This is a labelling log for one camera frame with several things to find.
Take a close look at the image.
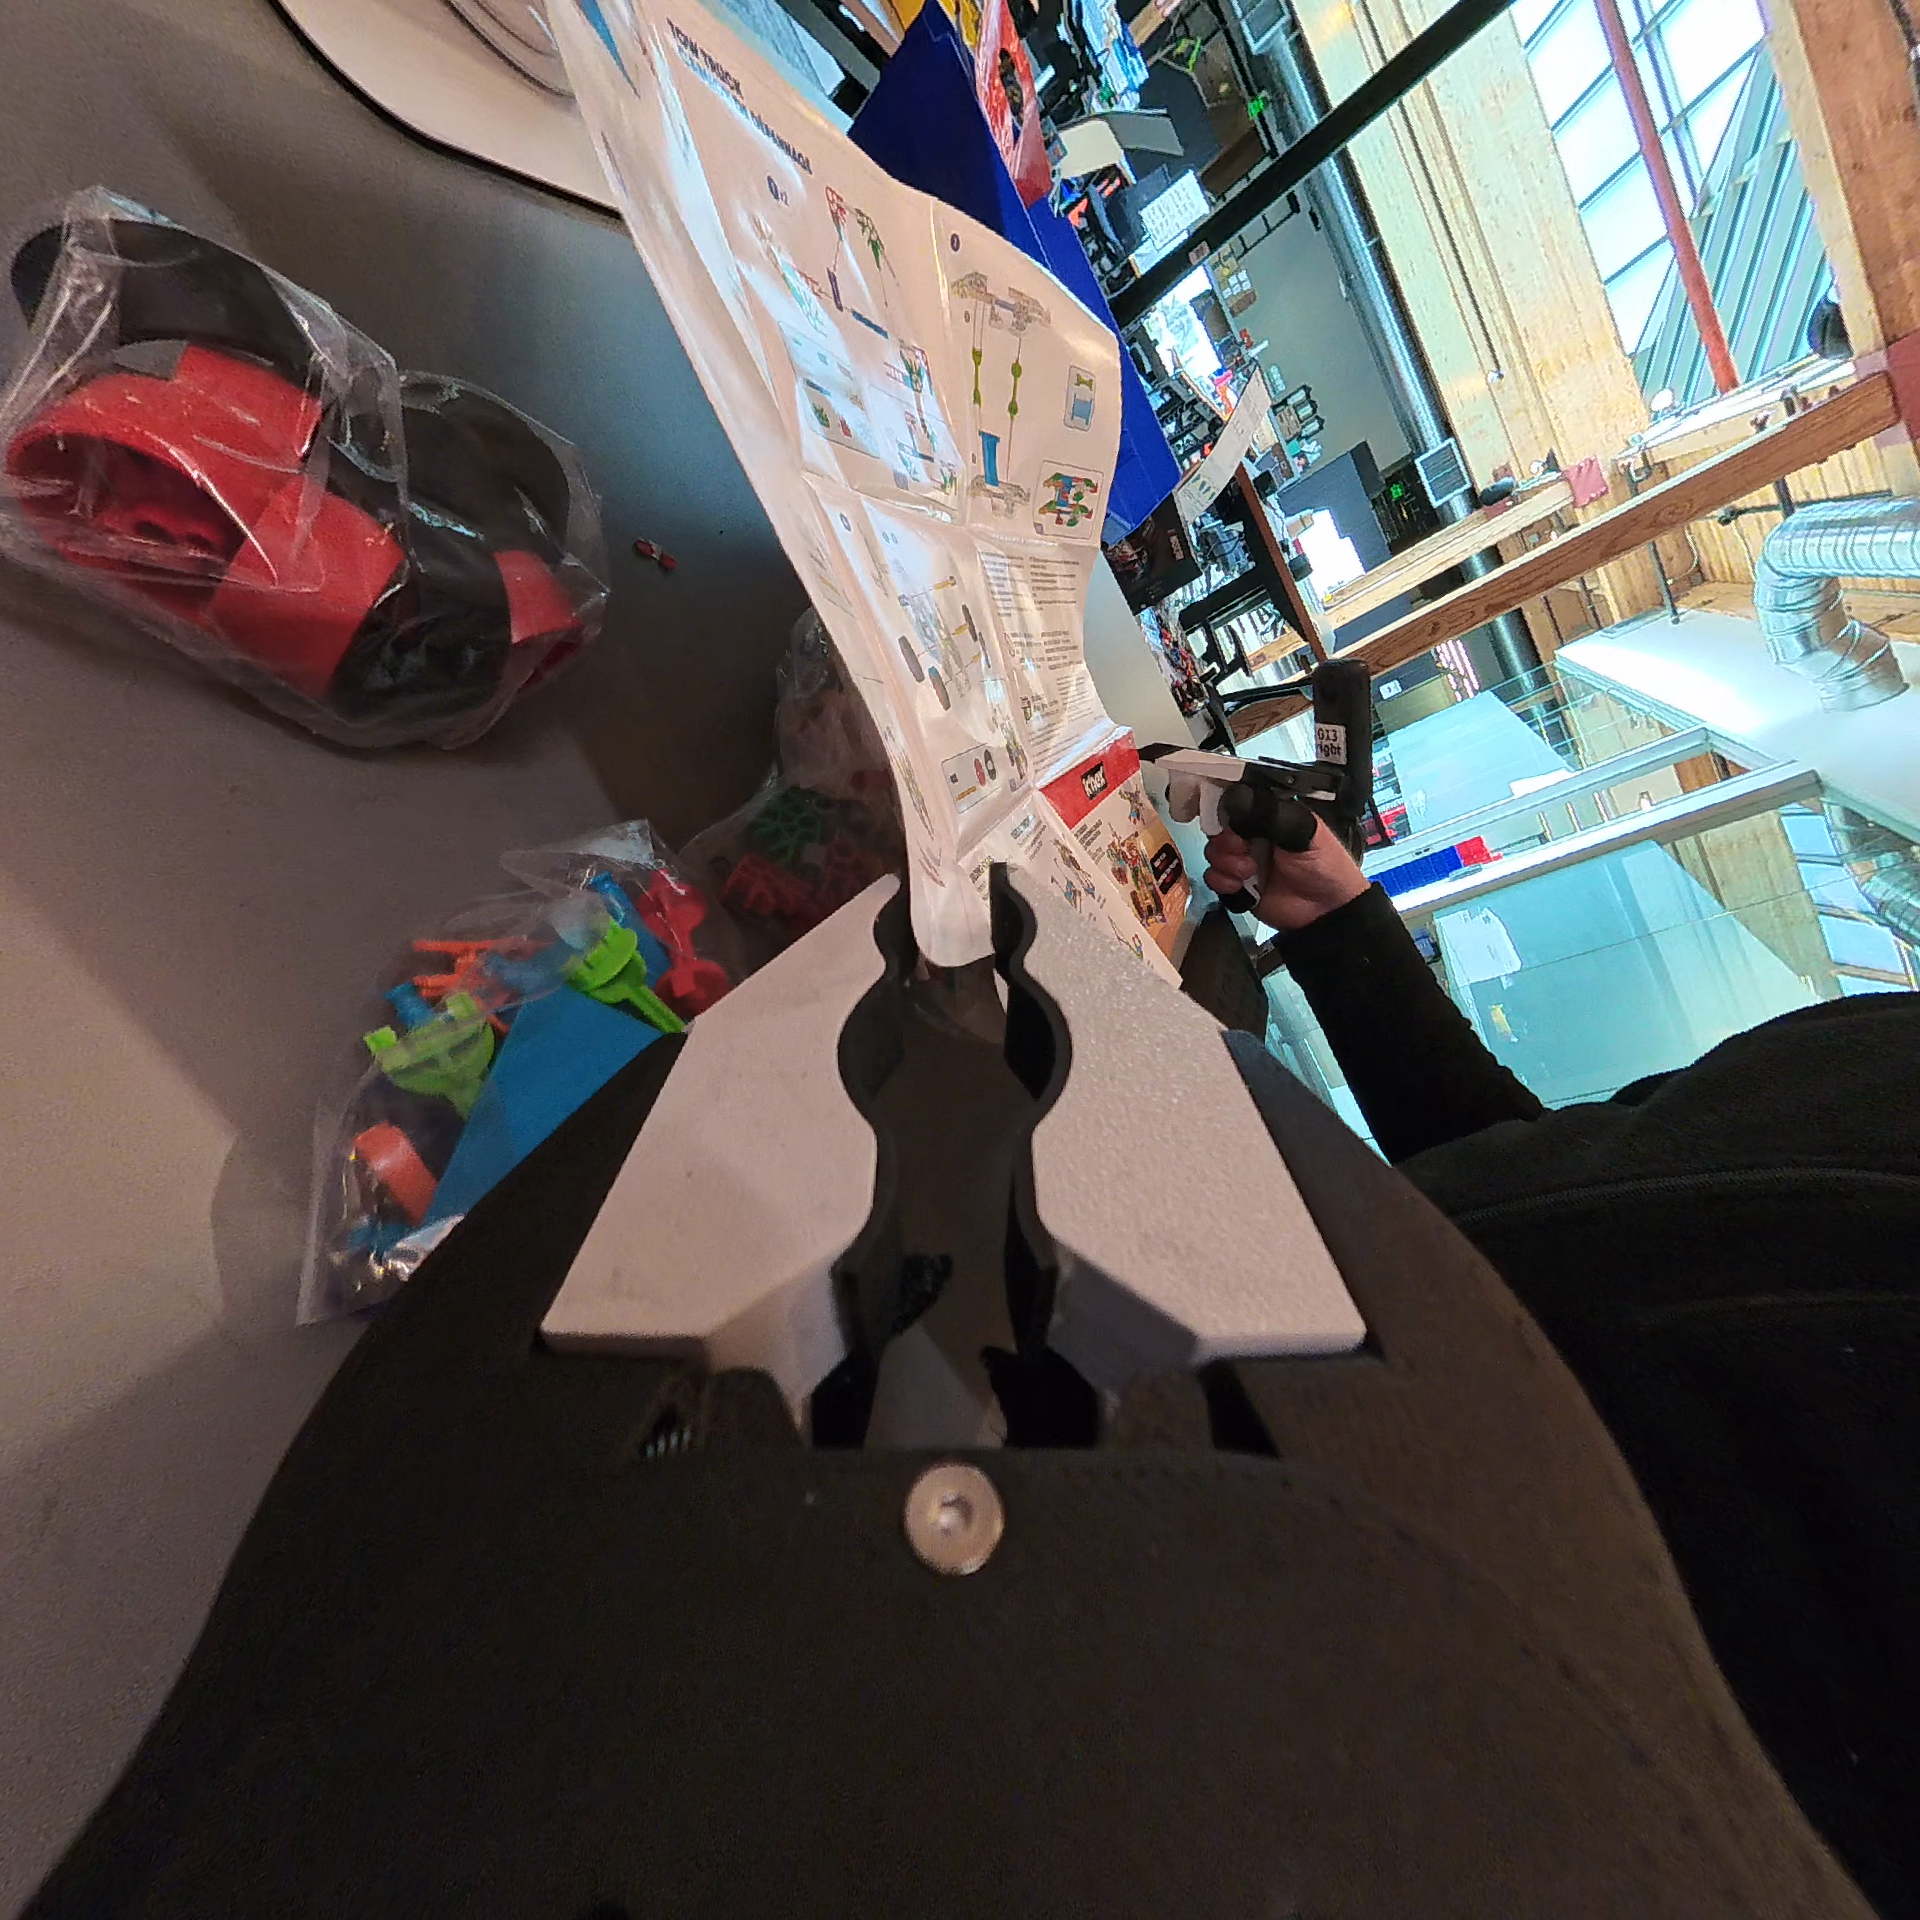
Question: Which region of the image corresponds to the person's right forearm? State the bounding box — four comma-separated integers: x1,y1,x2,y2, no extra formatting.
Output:
1276,884,1546,1163

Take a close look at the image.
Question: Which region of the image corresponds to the large silver ventilation duct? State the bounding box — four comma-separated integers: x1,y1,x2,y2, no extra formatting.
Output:
1751,498,1920,711

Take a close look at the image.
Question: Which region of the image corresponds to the bag of red black parts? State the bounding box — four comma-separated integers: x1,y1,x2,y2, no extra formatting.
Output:
0,188,613,749

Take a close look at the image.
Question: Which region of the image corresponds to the bag of small connector pieces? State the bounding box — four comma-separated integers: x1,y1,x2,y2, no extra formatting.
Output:
680,608,910,940

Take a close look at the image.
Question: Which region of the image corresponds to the bag of colourful plastic parts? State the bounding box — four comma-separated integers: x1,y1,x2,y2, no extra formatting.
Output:
297,822,745,1326

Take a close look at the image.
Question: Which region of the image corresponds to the wooden post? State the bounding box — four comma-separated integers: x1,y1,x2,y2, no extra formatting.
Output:
1769,0,1920,453

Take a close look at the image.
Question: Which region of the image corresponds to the black steel beam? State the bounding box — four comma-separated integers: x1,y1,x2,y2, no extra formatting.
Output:
1110,0,1518,324

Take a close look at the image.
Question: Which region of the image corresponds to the red steel post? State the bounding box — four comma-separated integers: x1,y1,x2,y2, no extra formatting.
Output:
1591,0,1742,396

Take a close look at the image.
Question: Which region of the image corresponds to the red printed box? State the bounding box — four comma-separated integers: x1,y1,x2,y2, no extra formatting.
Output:
975,0,1056,204

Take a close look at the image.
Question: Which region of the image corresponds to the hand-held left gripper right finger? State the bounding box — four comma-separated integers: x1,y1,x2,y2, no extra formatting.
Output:
990,863,1369,1412

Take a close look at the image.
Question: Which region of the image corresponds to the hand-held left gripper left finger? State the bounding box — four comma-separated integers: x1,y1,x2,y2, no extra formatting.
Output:
540,872,910,1454

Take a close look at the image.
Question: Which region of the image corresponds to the blue panel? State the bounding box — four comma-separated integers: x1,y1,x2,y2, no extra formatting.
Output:
848,0,1184,548

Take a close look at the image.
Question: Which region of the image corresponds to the person's right hand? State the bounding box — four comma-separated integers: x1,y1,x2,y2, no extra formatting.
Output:
1201,815,1374,932

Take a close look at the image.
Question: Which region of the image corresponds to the wooden beam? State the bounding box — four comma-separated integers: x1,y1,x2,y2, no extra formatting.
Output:
1222,367,1898,746

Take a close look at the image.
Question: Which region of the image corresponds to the small silver ventilation duct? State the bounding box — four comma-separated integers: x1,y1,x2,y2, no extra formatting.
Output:
1821,803,1920,947

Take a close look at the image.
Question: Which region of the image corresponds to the person's black clothed torso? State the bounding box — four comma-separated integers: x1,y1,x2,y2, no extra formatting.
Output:
1394,989,1920,1920

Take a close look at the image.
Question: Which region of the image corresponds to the white printed instruction sheet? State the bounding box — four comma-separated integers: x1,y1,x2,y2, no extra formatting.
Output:
546,0,1198,984

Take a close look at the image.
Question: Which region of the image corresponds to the white round plate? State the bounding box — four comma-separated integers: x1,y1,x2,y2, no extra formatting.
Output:
441,0,577,99

